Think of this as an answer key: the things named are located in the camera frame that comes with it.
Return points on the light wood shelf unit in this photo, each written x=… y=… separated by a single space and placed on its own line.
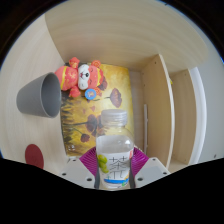
x=160 y=110

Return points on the grey ribbed mug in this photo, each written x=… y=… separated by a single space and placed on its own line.
x=35 y=100

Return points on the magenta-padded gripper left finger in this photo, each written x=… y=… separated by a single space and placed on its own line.
x=83 y=170

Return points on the flat round red coaster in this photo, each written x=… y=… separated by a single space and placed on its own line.
x=34 y=156

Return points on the yellow poppy flower painting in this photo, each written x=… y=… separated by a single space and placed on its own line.
x=83 y=120

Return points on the red plush mouse toy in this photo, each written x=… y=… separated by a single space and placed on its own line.
x=75 y=77

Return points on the clear plastic drink bottle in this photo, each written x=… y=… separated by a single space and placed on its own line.
x=115 y=156

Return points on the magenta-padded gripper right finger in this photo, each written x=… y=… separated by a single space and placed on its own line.
x=146 y=170

